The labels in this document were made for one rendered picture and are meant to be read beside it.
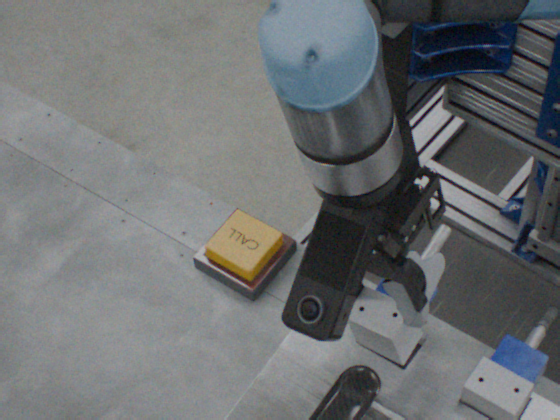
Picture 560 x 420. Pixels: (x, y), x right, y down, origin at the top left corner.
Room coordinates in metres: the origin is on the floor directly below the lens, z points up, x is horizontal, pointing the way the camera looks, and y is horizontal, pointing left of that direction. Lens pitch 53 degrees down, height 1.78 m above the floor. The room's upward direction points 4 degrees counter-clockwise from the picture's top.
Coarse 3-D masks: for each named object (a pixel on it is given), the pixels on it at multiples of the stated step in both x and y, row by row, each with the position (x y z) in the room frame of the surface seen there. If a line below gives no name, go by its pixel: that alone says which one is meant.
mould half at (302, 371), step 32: (288, 352) 0.51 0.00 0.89; (320, 352) 0.51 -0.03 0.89; (352, 352) 0.51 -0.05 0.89; (448, 352) 0.50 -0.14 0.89; (256, 384) 0.48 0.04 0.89; (288, 384) 0.48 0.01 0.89; (320, 384) 0.48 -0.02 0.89; (384, 384) 0.47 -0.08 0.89; (416, 384) 0.47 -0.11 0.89; (448, 384) 0.47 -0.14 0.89; (256, 416) 0.45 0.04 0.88; (288, 416) 0.45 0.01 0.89; (384, 416) 0.44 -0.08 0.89; (416, 416) 0.44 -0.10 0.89; (448, 416) 0.43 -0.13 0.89; (480, 416) 0.43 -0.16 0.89; (544, 416) 0.43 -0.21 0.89
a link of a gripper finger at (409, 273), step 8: (400, 256) 0.50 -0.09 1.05; (400, 264) 0.49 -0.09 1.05; (408, 264) 0.49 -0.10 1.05; (416, 264) 0.49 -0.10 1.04; (400, 272) 0.49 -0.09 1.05; (408, 272) 0.49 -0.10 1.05; (416, 272) 0.49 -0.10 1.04; (392, 280) 0.49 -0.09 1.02; (400, 280) 0.49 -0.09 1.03; (408, 280) 0.48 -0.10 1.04; (416, 280) 0.48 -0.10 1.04; (424, 280) 0.49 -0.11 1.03; (408, 288) 0.48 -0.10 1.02; (416, 288) 0.48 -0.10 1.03; (424, 288) 0.49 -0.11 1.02; (416, 296) 0.48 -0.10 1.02; (424, 296) 0.49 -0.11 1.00; (416, 304) 0.48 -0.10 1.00; (424, 304) 0.49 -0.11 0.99
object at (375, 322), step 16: (432, 240) 0.59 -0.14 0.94; (368, 288) 0.54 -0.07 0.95; (368, 304) 0.52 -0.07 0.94; (384, 304) 0.52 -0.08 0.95; (352, 320) 0.51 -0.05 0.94; (368, 320) 0.51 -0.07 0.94; (384, 320) 0.50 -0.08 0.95; (400, 320) 0.50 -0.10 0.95; (368, 336) 0.50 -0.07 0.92; (384, 336) 0.49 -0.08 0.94; (400, 336) 0.49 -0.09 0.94; (416, 336) 0.51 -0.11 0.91; (384, 352) 0.50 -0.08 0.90; (400, 352) 0.49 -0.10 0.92
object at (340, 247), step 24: (336, 216) 0.50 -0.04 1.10; (360, 216) 0.50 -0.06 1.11; (384, 216) 0.50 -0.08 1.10; (312, 240) 0.49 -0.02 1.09; (336, 240) 0.49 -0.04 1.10; (360, 240) 0.48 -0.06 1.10; (312, 264) 0.48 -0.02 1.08; (336, 264) 0.47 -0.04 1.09; (360, 264) 0.47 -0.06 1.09; (312, 288) 0.46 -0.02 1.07; (336, 288) 0.45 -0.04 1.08; (288, 312) 0.45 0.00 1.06; (312, 312) 0.44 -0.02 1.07; (336, 312) 0.44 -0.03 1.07; (312, 336) 0.43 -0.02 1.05; (336, 336) 0.43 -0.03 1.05
